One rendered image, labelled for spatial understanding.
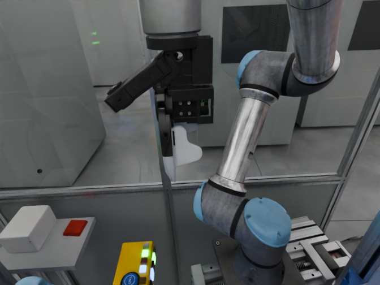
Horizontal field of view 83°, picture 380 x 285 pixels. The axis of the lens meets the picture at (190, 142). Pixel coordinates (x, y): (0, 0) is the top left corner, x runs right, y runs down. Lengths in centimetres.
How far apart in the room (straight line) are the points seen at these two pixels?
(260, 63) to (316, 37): 24
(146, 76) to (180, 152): 12
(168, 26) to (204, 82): 9
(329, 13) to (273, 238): 45
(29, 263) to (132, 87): 99
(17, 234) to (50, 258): 16
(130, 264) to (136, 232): 58
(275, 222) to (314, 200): 75
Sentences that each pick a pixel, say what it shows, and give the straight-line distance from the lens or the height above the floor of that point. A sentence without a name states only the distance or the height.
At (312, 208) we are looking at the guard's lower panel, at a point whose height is 78.
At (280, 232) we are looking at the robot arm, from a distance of 58.
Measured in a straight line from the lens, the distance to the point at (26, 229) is 116.
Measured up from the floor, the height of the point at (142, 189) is 99.
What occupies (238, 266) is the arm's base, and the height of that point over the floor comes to 108.
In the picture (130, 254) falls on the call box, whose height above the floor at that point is 107.
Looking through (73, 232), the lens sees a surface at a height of 88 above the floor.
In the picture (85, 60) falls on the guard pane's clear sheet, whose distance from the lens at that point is 86.
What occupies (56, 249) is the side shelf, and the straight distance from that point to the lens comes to 117.
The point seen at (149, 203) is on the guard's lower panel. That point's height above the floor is 89.
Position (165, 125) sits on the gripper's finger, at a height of 158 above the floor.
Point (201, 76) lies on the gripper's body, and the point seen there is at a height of 163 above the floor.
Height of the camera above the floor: 171
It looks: 31 degrees down
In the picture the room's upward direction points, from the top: 3 degrees counter-clockwise
